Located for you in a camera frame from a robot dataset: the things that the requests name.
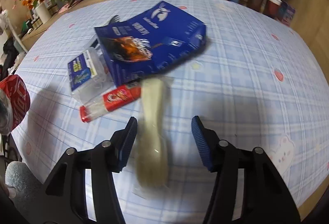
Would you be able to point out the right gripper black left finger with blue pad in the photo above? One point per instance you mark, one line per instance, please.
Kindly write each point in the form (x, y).
(62, 198)

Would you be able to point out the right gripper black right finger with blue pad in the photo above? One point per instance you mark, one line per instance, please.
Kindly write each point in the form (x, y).
(266, 198)

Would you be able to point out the cream plastic spoon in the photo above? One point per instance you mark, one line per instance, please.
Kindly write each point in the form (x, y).
(152, 157)

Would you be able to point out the red cola can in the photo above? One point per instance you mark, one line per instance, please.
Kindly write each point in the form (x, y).
(15, 103)

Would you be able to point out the blue plaid strawberry tablecloth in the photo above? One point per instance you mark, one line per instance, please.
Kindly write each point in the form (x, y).
(256, 84)

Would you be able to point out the red white stick packet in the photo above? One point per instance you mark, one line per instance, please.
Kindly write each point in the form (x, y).
(110, 101)

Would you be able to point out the clear box blue label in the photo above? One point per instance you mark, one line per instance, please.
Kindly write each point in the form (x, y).
(88, 74)

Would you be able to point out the dark blue coffee bag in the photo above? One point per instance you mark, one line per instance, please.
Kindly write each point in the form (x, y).
(150, 43)

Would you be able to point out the small blue box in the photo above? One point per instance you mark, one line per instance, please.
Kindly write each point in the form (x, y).
(285, 14)

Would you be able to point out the white desk fan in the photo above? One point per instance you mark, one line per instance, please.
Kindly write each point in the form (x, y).
(7, 25)

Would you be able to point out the red white paper cup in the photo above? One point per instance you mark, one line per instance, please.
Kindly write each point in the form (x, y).
(272, 7)

